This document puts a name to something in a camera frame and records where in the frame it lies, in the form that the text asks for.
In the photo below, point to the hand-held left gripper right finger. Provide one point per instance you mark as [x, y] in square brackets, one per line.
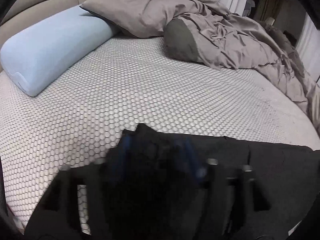
[186, 160]

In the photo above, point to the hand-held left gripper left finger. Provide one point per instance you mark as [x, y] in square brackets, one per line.
[126, 152]

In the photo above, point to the black pants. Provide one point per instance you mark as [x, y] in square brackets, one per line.
[275, 160]

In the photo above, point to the hexagon patterned mattress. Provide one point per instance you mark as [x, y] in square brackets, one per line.
[150, 92]

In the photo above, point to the light blue bolster pillow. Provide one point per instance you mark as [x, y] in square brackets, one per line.
[50, 47]

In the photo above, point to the grey crumpled duvet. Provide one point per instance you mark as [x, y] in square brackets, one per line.
[237, 37]

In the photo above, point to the taupe pillow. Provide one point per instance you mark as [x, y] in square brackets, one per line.
[130, 7]

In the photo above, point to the beige padded headboard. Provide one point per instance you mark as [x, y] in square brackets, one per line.
[37, 0]

